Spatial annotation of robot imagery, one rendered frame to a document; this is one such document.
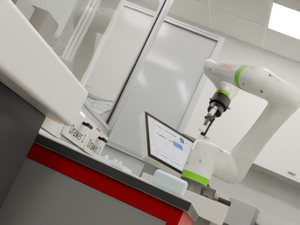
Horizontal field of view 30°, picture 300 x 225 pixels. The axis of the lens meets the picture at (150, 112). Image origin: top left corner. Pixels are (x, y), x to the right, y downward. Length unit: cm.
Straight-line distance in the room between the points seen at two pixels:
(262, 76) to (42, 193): 116
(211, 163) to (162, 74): 169
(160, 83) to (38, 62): 295
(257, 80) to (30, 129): 120
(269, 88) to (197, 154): 42
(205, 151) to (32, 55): 147
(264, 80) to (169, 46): 184
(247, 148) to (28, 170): 121
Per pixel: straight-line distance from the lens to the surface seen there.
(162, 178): 150
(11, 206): 157
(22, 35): 102
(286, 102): 243
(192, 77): 402
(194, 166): 243
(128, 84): 279
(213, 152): 245
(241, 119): 560
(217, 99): 272
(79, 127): 227
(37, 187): 155
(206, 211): 225
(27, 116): 135
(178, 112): 396
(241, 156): 251
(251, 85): 236
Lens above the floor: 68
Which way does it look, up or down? 9 degrees up
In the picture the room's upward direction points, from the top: 25 degrees clockwise
